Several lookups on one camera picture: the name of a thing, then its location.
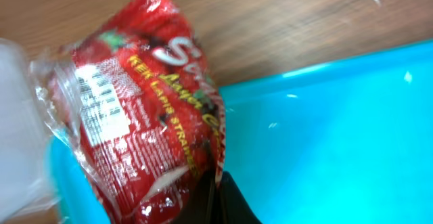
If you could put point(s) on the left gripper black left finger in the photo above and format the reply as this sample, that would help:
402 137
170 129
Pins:
199 207

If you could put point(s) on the red snack wrapper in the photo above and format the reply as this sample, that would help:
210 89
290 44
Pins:
137 107

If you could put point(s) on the teal serving tray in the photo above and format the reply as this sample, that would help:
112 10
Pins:
339 142

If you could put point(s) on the white tissue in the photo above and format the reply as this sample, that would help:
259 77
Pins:
25 186

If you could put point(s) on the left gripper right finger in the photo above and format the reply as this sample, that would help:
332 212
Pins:
229 205

